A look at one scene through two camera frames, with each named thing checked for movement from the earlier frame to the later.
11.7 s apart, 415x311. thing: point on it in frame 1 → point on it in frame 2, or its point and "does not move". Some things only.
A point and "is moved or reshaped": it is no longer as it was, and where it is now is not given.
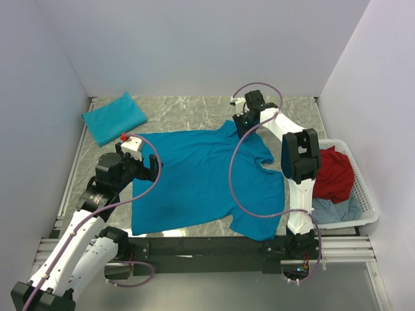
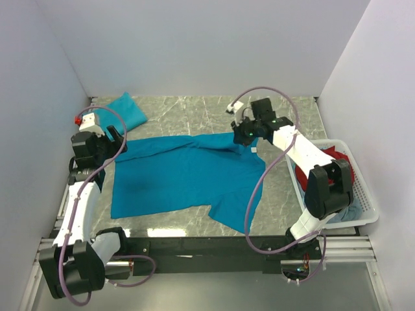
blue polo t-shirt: x=208 y=175 is moved or reshaped
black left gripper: x=144 y=173 → x=115 y=146
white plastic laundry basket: x=369 y=214 does not move
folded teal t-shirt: x=107 y=123 does not move
